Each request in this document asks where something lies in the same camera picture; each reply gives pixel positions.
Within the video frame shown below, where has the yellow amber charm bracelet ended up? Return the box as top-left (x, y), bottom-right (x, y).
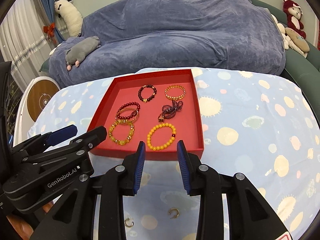
top-left (107, 120), bottom-right (136, 146)

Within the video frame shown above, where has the gold bangle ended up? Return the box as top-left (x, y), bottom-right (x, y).
top-left (115, 107), bottom-right (139, 124)

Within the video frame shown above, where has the red bead bracelet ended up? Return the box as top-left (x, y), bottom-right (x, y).
top-left (117, 101), bottom-right (141, 121)

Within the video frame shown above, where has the yellow bead bracelet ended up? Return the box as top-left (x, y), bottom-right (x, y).
top-left (146, 122), bottom-right (177, 151)

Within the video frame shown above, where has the gold hoop earring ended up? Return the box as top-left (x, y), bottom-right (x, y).
top-left (124, 217), bottom-right (134, 228)
top-left (168, 207), bottom-right (180, 219)

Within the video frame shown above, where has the dark bead bracelet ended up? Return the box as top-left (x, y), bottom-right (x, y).
top-left (137, 84), bottom-right (158, 104)

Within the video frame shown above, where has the dark garnet bead necklace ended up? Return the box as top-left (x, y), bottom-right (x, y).
top-left (158, 100), bottom-right (184, 123)

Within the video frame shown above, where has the gold chain bracelet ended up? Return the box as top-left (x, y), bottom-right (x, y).
top-left (164, 84), bottom-right (187, 101)

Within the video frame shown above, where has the red jewelry tray box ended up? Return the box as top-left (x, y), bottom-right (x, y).
top-left (88, 69), bottom-right (204, 161)

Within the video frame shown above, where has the round wooden white stool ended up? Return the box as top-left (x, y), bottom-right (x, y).
top-left (13, 76), bottom-right (60, 146)

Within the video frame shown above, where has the grey plush mouse toy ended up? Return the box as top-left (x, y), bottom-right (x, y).
top-left (65, 36), bottom-right (100, 71)

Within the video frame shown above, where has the light blue patterned sheet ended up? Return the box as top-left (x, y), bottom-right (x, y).
top-left (26, 67), bottom-right (320, 240)

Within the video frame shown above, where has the white curtain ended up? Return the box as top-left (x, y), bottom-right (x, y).
top-left (1, 0), bottom-right (54, 91)

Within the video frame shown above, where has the red bow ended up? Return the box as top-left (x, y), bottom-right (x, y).
top-left (43, 23), bottom-right (55, 42)

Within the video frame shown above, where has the white plush toy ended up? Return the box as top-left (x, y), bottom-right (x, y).
top-left (54, 0), bottom-right (83, 37)

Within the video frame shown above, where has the blue-grey velvet blanket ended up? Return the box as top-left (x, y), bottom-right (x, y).
top-left (49, 0), bottom-right (284, 88)

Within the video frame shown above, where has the teal sofa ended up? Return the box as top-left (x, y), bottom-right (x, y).
top-left (251, 0), bottom-right (319, 122)

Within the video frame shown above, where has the beige plush toy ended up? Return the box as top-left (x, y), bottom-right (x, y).
top-left (272, 15), bottom-right (310, 58)

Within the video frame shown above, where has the red monkey plush toy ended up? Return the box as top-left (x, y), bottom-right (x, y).
top-left (283, 0), bottom-right (306, 39)

